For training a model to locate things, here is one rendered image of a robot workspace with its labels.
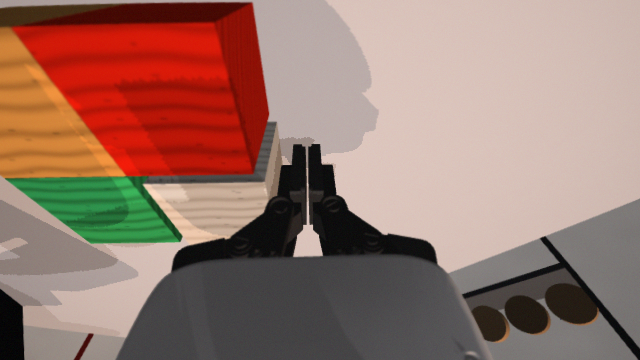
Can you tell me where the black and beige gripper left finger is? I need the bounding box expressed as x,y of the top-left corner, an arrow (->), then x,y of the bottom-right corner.
171,144 -> 307,272

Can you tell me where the red wooden cube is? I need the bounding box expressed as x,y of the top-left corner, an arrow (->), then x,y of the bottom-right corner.
11,2 -> 269,176

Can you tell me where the orange cube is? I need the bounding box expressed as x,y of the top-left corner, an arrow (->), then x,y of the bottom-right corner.
0,3 -> 129,178

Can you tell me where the light wooden cube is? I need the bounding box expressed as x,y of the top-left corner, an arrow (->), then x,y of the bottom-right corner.
143,122 -> 283,245

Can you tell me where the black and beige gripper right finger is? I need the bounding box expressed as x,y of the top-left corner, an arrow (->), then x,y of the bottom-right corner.
308,144 -> 438,264

